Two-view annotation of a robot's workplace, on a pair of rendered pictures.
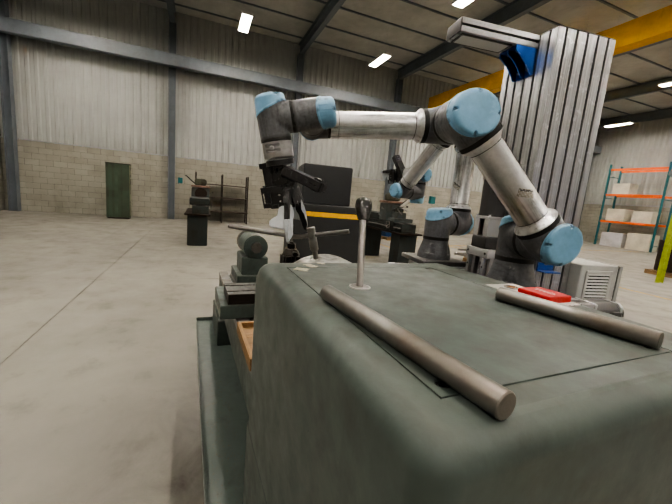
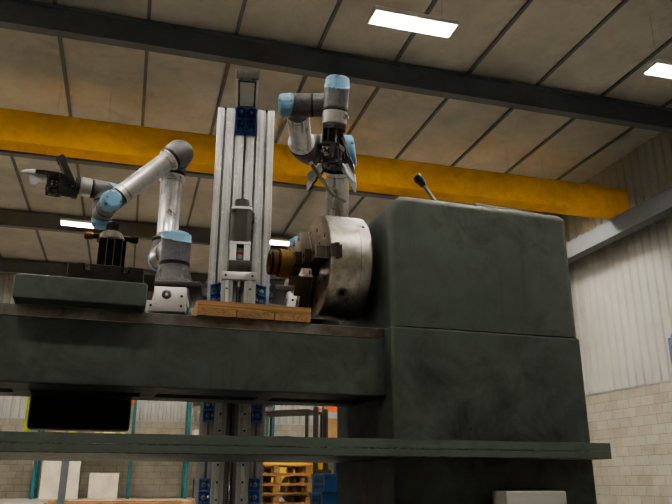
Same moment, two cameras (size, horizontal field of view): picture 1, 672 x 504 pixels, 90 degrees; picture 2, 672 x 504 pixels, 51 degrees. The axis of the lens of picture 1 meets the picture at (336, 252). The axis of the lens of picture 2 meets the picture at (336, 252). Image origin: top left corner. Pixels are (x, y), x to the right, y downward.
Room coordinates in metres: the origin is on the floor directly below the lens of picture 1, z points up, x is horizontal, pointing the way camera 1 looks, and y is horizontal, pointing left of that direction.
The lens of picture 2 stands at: (0.67, 2.05, 0.46)
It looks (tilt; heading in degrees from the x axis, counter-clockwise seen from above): 18 degrees up; 276
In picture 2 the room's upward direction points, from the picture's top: straight up
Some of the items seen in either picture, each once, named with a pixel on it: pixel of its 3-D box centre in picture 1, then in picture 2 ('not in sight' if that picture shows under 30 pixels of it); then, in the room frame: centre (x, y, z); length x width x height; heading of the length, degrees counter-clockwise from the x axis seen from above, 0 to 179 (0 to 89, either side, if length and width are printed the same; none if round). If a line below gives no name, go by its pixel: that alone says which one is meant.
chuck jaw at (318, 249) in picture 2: not in sight; (316, 256); (0.93, 0.13, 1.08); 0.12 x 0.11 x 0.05; 114
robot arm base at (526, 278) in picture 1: (512, 271); not in sight; (1.08, -0.58, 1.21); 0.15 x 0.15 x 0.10
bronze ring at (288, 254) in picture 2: not in sight; (284, 263); (1.04, 0.08, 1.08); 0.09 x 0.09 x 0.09; 24
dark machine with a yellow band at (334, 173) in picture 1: (320, 217); not in sight; (6.64, 0.37, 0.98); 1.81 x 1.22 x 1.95; 14
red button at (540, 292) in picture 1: (543, 296); not in sight; (0.58, -0.37, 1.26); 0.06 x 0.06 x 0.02; 24
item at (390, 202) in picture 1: (387, 225); not in sight; (8.15, -1.20, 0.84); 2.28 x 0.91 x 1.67; 22
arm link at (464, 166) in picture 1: (462, 178); (169, 208); (1.64, -0.57, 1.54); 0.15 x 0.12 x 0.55; 125
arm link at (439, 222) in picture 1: (439, 221); (175, 247); (1.57, -0.46, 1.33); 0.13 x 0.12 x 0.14; 125
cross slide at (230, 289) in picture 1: (274, 291); (104, 294); (1.49, 0.26, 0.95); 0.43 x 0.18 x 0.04; 114
